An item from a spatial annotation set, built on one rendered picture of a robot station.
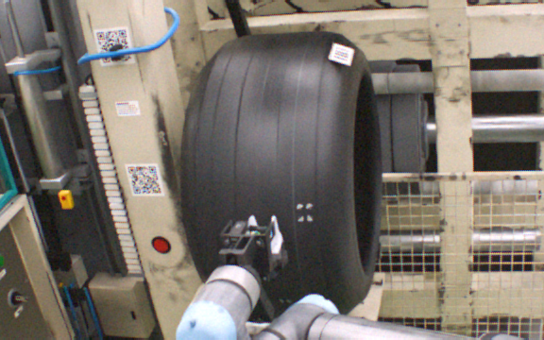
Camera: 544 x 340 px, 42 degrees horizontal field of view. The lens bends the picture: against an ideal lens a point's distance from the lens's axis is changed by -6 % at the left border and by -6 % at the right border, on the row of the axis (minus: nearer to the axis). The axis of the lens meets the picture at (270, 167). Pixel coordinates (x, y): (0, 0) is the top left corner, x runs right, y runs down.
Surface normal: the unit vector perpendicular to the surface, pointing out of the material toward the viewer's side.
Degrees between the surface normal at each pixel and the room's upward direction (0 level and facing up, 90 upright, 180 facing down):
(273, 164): 58
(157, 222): 90
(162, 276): 90
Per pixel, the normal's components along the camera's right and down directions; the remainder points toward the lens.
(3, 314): 0.96, -0.01
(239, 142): -0.27, -0.19
